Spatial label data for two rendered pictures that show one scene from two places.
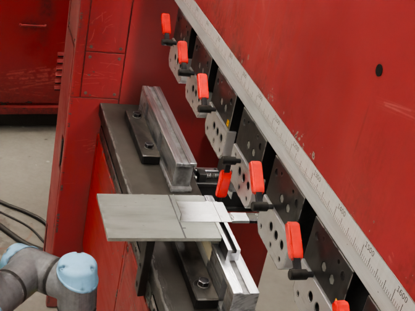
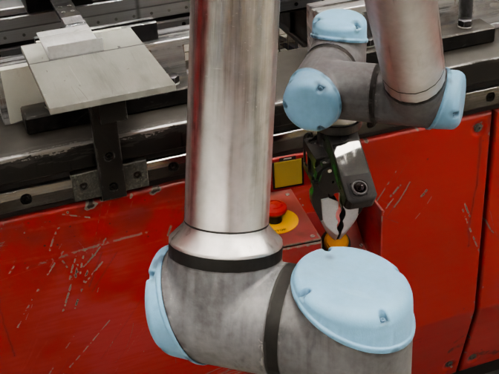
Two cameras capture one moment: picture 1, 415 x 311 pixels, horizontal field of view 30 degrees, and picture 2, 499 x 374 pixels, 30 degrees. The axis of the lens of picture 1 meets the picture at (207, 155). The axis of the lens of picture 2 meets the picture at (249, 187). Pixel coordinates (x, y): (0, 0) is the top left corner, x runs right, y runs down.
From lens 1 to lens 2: 1.93 m
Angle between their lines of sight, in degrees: 75
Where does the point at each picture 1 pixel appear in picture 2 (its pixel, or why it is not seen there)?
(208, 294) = not seen: hidden behind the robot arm
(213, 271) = not seen: hidden behind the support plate
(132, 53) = not seen: outside the picture
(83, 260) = (335, 13)
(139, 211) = (90, 75)
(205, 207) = (57, 39)
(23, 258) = (338, 64)
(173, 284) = (159, 116)
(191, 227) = (114, 43)
